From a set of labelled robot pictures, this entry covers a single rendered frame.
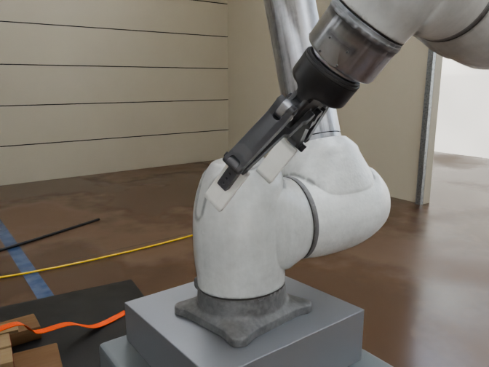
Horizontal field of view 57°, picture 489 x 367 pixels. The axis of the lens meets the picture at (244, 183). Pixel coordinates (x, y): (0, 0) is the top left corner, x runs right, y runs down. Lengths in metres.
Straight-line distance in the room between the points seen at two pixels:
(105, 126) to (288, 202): 6.09
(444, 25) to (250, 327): 0.50
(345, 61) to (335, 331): 0.47
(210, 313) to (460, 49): 0.53
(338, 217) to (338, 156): 0.11
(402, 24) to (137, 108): 6.51
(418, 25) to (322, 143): 0.38
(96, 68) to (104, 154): 1.20
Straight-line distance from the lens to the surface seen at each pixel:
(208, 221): 0.72
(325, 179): 0.80
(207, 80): 7.46
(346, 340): 0.84
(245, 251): 0.71
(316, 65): 0.51
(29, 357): 2.35
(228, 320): 0.76
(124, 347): 0.93
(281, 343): 0.74
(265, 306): 0.76
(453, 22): 0.53
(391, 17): 0.49
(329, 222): 0.79
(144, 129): 6.98
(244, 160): 0.50
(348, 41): 0.49
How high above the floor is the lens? 1.29
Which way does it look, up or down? 13 degrees down
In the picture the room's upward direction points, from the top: straight up
